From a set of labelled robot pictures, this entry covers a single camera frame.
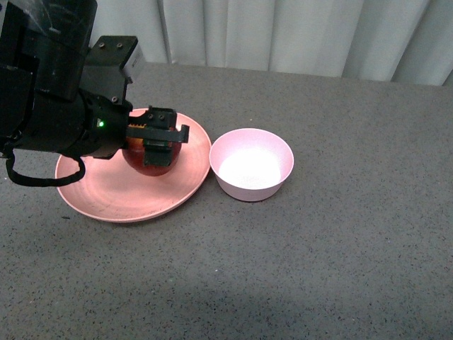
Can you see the salmon pink plate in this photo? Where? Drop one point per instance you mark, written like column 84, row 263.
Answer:
column 113, row 191

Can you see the light pink bowl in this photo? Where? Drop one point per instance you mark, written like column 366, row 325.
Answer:
column 251, row 164

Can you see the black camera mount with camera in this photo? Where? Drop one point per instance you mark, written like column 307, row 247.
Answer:
column 113, row 63

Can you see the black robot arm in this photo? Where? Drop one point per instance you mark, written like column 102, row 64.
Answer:
column 61, row 93

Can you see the white pleated curtain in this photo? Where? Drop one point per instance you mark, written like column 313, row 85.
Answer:
column 401, row 41

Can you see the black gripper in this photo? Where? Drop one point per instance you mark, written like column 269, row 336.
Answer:
column 93, row 125

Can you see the red apple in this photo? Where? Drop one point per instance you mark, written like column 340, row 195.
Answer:
column 155, row 168

